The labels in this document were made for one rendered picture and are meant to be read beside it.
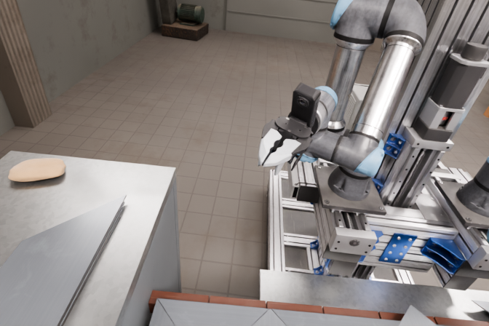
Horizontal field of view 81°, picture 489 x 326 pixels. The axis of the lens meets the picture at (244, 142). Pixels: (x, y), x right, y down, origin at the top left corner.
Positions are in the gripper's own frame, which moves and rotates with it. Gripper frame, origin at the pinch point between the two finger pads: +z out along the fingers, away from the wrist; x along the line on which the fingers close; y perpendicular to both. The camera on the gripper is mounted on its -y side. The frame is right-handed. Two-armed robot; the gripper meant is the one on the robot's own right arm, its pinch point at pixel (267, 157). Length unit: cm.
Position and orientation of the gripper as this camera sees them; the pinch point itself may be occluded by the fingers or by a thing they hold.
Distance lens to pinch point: 48.1
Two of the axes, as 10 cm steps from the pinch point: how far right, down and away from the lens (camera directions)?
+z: -5.0, 4.5, -7.4
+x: -8.4, -4.6, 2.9
